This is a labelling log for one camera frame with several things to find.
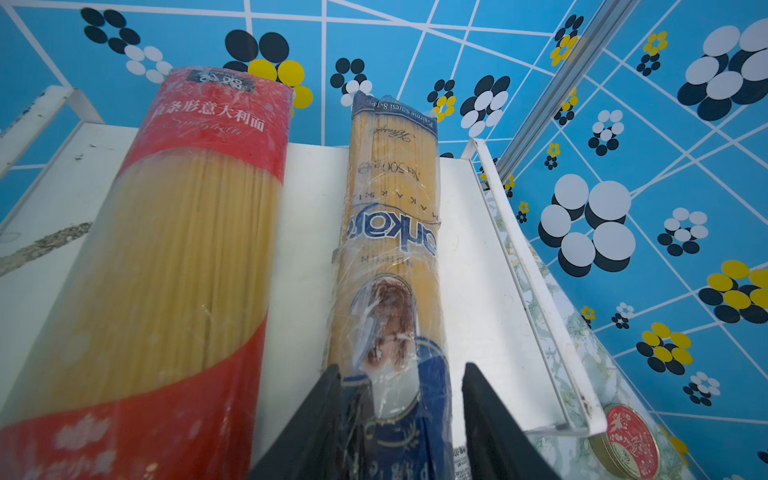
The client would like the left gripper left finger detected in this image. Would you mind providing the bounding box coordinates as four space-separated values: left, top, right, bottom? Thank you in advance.
247 365 341 479

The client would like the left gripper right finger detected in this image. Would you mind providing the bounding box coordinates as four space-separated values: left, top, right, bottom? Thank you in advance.
462 363 559 480

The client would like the blue clear spaghetti bag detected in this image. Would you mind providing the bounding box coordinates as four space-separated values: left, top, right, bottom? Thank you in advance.
326 92 454 479

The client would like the red spaghetti bag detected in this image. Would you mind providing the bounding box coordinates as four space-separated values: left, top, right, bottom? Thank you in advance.
1 67 294 479

